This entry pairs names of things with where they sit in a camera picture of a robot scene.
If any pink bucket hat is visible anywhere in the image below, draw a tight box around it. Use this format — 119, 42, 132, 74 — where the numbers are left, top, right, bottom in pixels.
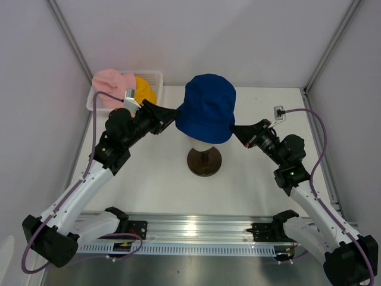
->
92, 69, 136, 109

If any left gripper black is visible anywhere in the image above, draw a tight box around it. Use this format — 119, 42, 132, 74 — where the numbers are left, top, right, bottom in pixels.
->
123, 99, 181, 149

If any white perforated plastic basket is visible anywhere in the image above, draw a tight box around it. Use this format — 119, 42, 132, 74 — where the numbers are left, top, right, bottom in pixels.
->
86, 70, 163, 111

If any yellow bucket hat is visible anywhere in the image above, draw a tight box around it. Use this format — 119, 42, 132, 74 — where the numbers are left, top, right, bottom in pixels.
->
135, 76, 157, 104

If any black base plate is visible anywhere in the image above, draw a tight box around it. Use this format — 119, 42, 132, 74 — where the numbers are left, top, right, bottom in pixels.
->
245, 210, 299, 243
117, 220, 148, 240

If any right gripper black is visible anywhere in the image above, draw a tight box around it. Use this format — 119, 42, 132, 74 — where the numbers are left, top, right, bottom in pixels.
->
229, 119, 286, 167

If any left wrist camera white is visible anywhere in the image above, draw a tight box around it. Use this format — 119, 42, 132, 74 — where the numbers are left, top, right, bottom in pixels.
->
123, 88, 140, 114

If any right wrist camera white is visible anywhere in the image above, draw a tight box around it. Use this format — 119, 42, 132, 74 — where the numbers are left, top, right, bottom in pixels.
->
269, 105, 286, 128

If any blue bucket hat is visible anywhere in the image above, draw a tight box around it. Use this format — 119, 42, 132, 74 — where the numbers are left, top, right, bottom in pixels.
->
175, 73, 236, 144

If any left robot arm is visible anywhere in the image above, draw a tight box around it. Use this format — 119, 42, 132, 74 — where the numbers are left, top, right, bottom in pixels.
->
22, 100, 180, 268

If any white slotted cable duct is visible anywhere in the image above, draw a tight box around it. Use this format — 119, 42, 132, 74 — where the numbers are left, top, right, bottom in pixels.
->
77, 242, 276, 257

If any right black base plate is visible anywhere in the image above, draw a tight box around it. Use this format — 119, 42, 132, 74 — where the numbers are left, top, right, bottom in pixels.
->
245, 210, 299, 243

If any aluminium mounting rail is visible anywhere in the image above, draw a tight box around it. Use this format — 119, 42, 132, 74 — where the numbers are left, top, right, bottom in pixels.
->
128, 213, 273, 245

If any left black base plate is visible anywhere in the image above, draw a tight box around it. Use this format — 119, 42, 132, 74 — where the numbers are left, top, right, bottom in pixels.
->
117, 220, 148, 240

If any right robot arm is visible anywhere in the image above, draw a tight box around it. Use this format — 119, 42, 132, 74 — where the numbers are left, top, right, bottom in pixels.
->
231, 119, 379, 285

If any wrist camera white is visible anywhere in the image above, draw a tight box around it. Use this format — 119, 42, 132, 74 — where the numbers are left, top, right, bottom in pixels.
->
123, 88, 140, 114
269, 105, 286, 128

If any right aluminium frame post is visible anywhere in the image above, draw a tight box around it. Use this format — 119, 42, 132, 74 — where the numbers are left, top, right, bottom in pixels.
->
303, 0, 365, 95

